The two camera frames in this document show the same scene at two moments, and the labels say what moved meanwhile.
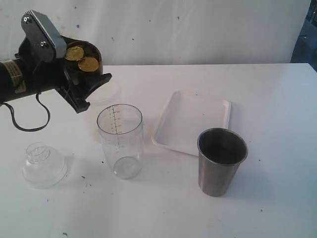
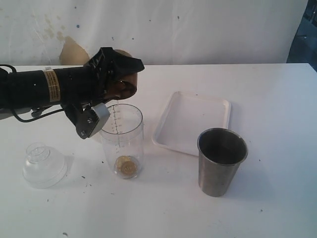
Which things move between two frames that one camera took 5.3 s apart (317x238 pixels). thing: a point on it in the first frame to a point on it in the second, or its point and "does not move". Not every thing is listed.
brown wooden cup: [83, 57] to [125, 87]
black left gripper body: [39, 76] to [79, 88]
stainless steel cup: [221, 152] does not move
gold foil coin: [75, 53] to [122, 159]
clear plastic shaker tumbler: [121, 128] does not move
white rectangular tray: [185, 116] does not move
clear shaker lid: [44, 168] does not move
